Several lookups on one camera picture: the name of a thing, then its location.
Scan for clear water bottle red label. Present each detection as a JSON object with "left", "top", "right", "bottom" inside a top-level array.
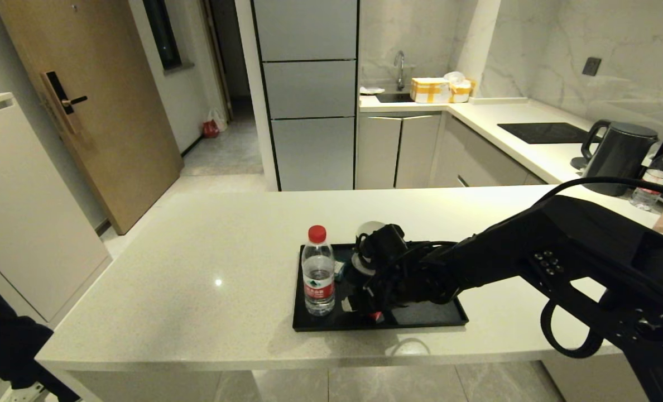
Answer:
[
  {"left": 301, "top": 225, "right": 337, "bottom": 317},
  {"left": 630, "top": 145, "right": 663, "bottom": 212}
]

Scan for black electric kettle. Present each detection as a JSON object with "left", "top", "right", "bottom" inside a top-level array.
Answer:
[{"left": 580, "top": 119, "right": 659, "bottom": 197}]

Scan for black rectangular serving tray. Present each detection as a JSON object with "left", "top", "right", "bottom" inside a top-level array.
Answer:
[{"left": 292, "top": 241, "right": 469, "bottom": 332}]

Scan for white round coaster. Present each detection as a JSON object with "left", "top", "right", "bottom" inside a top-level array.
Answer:
[{"left": 351, "top": 252, "right": 378, "bottom": 275}]

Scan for black mug white inside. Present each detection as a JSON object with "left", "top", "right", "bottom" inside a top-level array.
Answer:
[{"left": 355, "top": 221, "right": 391, "bottom": 263}]

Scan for grey lower kitchen cabinets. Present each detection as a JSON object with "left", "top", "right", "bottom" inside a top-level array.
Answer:
[{"left": 357, "top": 111, "right": 547, "bottom": 189}]

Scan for large white box yellow tape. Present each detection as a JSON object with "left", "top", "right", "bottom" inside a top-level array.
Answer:
[{"left": 410, "top": 77, "right": 451, "bottom": 104}]

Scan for small white box yellow tape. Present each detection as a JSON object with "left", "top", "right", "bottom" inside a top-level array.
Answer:
[{"left": 449, "top": 80, "right": 473, "bottom": 103}]

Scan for black induction cooktop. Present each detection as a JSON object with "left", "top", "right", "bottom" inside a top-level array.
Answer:
[{"left": 497, "top": 122, "right": 603, "bottom": 145}]

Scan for grey tall refrigerator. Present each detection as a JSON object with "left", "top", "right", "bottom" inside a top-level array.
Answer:
[{"left": 252, "top": 0, "right": 360, "bottom": 192}]

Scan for brown wooden door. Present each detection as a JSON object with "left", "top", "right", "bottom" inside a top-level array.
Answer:
[{"left": 0, "top": 0, "right": 184, "bottom": 235}]

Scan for dark narrow window panel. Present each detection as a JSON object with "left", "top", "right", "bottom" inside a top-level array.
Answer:
[{"left": 143, "top": 0, "right": 182, "bottom": 70}]

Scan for beige tall side cabinet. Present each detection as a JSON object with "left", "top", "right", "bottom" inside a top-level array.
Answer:
[{"left": 0, "top": 92, "right": 113, "bottom": 324}]

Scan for person in dark clothes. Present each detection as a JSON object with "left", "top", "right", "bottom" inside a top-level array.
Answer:
[{"left": 0, "top": 254, "right": 81, "bottom": 402}]

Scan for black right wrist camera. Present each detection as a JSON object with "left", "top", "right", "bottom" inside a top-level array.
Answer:
[{"left": 359, "top": 223, "right": 409, "bottom": 263}]

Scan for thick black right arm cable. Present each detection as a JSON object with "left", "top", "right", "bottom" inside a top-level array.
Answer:
[{"left": 541, "top": 299, "right": 606, "bottom": 358}]

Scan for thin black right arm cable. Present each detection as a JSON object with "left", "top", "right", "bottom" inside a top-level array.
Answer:
[{"left": 534, "top": 177, "right": 663, "bottom": 204}]

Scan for black door lock handle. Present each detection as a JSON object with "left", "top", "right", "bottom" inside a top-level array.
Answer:
[{"left": 41, "top": 71, "right": 88, "bottom": 135}]

